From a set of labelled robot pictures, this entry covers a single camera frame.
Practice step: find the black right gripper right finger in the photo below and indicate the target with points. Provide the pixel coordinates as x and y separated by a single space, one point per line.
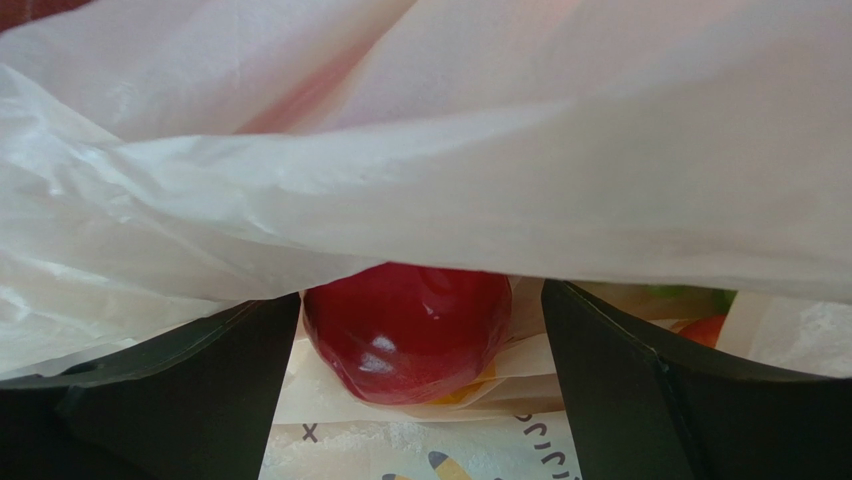
645 403

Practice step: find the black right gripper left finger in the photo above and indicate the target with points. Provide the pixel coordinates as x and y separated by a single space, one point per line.
196 402

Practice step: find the red fake apple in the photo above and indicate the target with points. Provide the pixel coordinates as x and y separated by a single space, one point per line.
399 334

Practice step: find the translucent white plastic bag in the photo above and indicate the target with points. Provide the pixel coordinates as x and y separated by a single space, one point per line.
164 161

